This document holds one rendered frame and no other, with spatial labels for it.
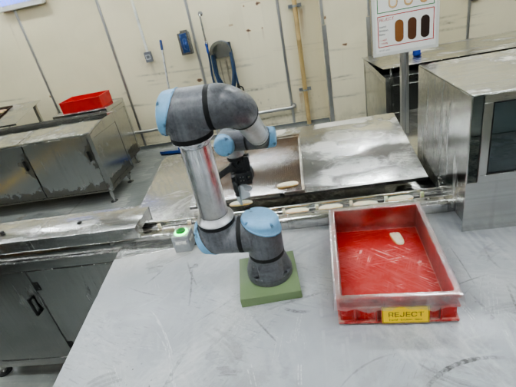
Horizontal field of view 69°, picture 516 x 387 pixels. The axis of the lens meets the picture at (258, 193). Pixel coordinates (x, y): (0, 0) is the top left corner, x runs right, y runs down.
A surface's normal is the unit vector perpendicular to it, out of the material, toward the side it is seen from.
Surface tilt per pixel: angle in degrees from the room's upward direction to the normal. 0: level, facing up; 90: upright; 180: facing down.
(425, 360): 0
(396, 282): 0
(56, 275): 90
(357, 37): 90
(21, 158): 90
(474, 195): 90
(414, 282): 0
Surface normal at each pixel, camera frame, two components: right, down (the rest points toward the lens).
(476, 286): -0.18, -0.87
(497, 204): -0.07, 0.47
